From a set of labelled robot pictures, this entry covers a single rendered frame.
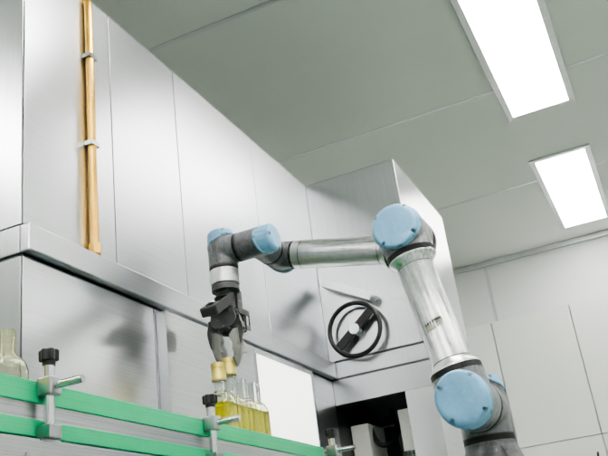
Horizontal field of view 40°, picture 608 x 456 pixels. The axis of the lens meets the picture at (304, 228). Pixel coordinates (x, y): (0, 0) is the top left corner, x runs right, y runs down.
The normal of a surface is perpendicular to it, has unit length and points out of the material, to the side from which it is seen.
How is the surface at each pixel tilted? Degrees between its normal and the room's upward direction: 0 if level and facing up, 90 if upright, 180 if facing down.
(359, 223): 90
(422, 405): 90
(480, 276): 90
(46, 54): 90
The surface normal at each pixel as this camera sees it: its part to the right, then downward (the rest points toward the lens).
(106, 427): 0.90, -0.27
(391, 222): -0.44, -0.41
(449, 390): -0.37, -0.18
